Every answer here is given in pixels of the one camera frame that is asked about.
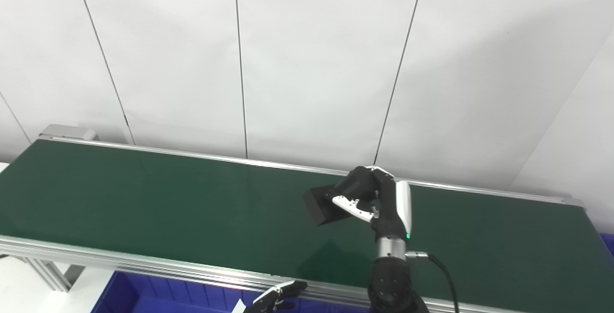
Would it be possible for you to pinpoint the right white and black hand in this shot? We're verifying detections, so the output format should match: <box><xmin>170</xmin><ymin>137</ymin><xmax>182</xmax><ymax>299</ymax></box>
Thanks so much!
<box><xmin>331</xmin><ymin>165</ymin><xmax>413</xmax><ymax>242</ymax></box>

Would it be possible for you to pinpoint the left white and black hand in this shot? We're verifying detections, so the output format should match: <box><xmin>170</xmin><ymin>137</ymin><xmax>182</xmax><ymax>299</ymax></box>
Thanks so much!
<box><xmin>242</xmin><ymin>280</ymin><xmax>308</xmax><ymax>313</ymax></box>

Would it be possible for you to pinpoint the black cylinder-on-block part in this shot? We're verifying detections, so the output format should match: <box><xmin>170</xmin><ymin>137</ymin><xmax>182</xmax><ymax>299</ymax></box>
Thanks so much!
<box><xmin>303</xmin><ymin>179</ymin><xmax>373</xmax><ymax>227</ymax></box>

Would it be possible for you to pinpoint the green conveyor belt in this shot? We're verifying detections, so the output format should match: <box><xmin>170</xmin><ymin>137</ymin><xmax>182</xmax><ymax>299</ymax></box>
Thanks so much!
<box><xmin>0</xmin><ymin>135</ymin><xmax>614</xmax><ymax>313</ymax></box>
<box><xmin>0</xmin><ymin>139</ymin><xmax>614</xmax><ymax>313</ymax></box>

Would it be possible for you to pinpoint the aluminium conveyor support leg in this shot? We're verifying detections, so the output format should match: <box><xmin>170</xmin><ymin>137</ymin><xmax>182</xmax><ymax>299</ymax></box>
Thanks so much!
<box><xmin>22</xmin><ymin>256</ymin><xmax>87</xmax><ymax>292</ymax></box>

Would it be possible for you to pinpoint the grey conveyor end housing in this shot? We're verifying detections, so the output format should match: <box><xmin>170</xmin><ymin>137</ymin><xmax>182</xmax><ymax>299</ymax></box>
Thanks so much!
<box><xmin>39</xmin><ymin>124</ymin><xmax>99</xmax><ymax>141</ymax></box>

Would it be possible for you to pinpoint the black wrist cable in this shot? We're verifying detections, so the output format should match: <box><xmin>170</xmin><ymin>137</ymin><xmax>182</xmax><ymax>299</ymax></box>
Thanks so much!
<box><xmin>405</xmin><ymin>251</ymin><xmax>460</xmax><ymax>313</ymax></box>

